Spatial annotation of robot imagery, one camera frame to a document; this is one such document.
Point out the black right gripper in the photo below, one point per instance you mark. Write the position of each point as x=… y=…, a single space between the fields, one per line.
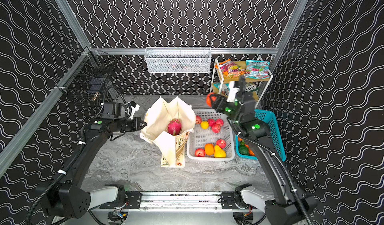
x=216 y=103

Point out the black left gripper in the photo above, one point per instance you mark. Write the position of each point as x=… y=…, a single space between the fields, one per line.
x=137 y=125

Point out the cream canvas grocery bag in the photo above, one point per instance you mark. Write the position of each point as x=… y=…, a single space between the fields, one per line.
x=157 y=118

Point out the red bell pepper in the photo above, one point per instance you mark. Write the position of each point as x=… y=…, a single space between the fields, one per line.
x=210 y=99

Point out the pink dragon fruit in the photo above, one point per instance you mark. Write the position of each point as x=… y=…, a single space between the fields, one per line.
x=174 y=127

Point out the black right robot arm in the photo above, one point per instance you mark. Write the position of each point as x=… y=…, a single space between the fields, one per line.
x=256 y=134

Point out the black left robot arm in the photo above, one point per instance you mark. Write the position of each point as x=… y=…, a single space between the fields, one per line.
x=94 y=135

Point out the green white snack bag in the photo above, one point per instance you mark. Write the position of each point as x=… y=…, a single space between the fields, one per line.
x=251 y=87

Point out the teal snack bag lower shelf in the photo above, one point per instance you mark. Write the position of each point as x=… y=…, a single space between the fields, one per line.
x=221 y=89

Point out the orange snack bag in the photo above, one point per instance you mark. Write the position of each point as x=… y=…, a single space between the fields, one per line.
x=230 y=69

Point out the teal pink snack bag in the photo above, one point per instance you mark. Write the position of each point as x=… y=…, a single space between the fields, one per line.
x=256 y=69

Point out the red apple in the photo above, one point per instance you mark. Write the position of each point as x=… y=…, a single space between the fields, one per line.
x=216 y=128
x=219 y=122
x=200 y=153
x=221 y=143
x=211 y=122
x=198 y=120

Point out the yellow lemon with leaves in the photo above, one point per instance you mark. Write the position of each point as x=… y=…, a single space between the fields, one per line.
x=205 y=125

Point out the teal plastic basket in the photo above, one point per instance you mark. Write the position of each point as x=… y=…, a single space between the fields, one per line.
x=269 y=118

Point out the green vegetable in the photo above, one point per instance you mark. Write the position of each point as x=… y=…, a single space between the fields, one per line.
x=244 y=150

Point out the white plastic basket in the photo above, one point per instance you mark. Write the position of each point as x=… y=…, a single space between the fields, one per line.
x=200 y=137

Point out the white wooden two-tier shelf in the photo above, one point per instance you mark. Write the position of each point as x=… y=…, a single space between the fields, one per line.
x=218 y=77

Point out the orange pumpkin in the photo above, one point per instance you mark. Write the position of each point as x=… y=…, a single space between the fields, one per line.
x=251 y=153

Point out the yellow pear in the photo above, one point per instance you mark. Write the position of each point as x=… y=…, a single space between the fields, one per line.
x=219 y=152

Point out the orange crinkled fruit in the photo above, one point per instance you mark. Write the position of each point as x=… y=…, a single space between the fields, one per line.
x=209 y=149

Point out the black wire wall basket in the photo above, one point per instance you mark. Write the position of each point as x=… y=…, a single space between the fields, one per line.
x=89 y=83

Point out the white wire wall basket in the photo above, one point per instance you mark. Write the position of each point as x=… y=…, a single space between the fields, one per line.
x=178 y=59

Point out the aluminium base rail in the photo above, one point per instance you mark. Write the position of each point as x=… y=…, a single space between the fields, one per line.
x=180 y=201

